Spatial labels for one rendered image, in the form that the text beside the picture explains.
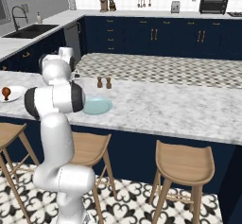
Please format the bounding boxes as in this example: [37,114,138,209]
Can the wooden bar stool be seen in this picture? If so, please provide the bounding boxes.
[147,139,216,224]
[69,130,118,224]
[0,122,41,224]

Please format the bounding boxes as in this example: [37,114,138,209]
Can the black hob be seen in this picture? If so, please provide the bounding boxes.
[227,10,242,18]

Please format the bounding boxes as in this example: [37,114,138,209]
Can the white soap dispenser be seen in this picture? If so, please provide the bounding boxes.
[35,11,43,25]

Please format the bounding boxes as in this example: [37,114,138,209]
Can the black toaster oven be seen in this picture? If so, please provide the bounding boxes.
[199,0,230,16]

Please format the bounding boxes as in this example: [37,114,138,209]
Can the light blue bowl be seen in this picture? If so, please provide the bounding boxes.
[81,95,114,116]

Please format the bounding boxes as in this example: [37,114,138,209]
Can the black tap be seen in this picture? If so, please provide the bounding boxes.
[11,5,29,32]

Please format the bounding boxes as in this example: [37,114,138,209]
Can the grey jar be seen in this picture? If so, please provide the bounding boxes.
[68,0,78,11]

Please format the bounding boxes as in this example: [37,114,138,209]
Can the brown coffee machine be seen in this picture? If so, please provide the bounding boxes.
[98,0,110,13]

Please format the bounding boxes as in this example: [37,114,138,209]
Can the silver toaster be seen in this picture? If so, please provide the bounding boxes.
[170,0,182,14]

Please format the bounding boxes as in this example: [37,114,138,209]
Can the navy island cabinet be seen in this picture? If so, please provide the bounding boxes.
[0,115,242,224]

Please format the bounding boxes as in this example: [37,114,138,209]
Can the grey dishwasher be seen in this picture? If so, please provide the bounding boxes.
[63,23,82,66]

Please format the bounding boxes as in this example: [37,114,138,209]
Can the brown chicken drumstick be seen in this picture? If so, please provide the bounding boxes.
[1,86,12,102]

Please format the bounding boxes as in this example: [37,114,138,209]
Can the navy base cupboards run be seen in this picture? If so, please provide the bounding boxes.
[80,15,242,61]

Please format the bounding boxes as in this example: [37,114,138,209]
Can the white plate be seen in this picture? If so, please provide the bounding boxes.
[0,85,26,104]

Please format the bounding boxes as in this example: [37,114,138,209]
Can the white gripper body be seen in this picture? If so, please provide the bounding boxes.
[71,70,82,80]

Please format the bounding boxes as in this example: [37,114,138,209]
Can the navy cupboards under sink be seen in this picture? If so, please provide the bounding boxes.
[0,28,67,75]

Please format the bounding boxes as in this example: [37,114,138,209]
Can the window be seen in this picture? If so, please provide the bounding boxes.
[0,0,11,26]

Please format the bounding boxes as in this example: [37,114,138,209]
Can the black sink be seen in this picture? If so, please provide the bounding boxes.
[2,24,61,40]

